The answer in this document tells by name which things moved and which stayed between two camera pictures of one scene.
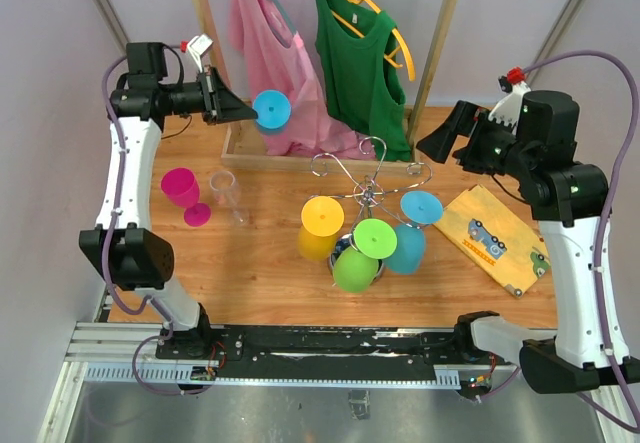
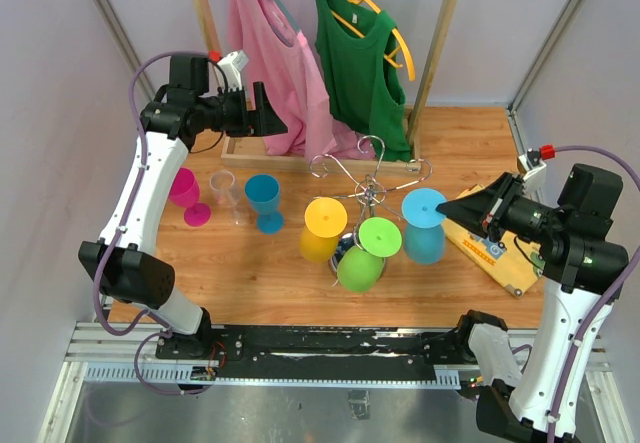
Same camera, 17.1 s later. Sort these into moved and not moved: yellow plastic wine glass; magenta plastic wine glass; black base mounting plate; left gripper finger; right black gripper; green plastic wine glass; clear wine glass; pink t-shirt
Moved: left gripper finger; right black gripper
Not moved: clear wine glass; magenta plastic wine glass; black base mounting plate; green plastic wine glass; yellow plastic wine glass; pink t-shirt
